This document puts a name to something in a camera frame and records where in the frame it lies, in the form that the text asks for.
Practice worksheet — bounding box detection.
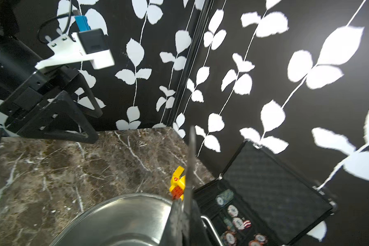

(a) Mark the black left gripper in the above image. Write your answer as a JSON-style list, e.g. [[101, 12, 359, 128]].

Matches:
[[0, 30, 103, 144]]

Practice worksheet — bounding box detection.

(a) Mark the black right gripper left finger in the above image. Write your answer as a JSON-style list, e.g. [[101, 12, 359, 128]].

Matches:
[[159, 199, 183, 246]]

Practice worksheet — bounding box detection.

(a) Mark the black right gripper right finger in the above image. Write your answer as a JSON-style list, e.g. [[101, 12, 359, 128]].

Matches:
[[188, 199, 212, 246]]

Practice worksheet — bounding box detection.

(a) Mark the long metal spoon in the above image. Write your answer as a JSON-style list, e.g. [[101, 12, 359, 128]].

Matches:
[[182, 126, 196, 246]]

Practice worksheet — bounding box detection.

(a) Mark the large steel pot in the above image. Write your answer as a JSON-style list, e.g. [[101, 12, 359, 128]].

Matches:
[[49, 193, 225, 246]]

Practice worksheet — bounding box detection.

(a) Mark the blue green chip stack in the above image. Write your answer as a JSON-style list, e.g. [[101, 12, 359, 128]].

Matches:
[[215, 189, 234, 207]]

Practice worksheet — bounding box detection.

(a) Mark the yellow rounded toy block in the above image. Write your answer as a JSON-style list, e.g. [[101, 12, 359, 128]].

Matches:
[[174, 175, 186, 191]]

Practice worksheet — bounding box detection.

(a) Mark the flat yellow toy brick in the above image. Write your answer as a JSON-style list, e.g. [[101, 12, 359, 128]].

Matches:
[[173, 166, 184, 180]]

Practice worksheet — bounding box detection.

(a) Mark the black poker chip case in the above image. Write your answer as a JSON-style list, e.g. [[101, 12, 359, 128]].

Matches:
[[194, 140, 337, 246]]

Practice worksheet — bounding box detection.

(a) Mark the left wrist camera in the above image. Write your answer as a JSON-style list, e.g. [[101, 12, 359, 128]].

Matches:
[[35, 11, 115, 70]]

